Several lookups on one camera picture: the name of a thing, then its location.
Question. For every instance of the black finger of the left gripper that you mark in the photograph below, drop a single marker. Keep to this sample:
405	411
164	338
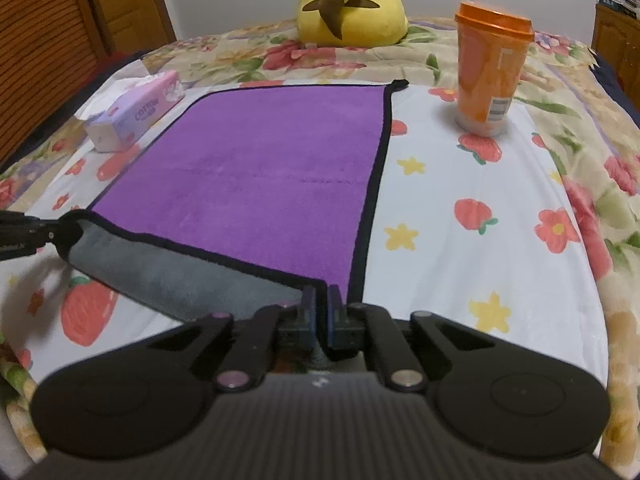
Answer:
22	235

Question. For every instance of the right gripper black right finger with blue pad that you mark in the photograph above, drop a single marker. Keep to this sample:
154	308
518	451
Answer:
371	331

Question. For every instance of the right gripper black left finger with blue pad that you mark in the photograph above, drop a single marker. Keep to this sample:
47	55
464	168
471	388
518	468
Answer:
271	329

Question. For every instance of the orange lidded plastic cup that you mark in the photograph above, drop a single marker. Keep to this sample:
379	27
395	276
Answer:
492	49

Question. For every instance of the pink tissue box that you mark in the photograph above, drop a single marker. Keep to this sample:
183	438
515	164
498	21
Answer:
123	109

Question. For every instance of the purple and grey towel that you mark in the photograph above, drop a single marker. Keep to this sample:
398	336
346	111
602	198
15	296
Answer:
247	198

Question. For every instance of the wooden door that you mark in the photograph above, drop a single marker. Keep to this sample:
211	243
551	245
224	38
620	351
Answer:
129	26

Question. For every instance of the dark blue mattress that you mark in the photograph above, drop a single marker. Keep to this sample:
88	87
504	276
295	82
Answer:
605	76

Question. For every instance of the wooden louvered wardrobe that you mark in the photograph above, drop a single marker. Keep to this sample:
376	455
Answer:
49	48

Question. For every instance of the wooden sideboard cabinet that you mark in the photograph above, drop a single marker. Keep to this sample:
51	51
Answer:
616	40

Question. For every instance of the yellow Pikachu plush toy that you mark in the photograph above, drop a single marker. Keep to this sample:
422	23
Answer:
351	23

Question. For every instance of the white strawberry print cloth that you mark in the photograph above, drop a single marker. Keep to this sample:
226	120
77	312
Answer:
242	197

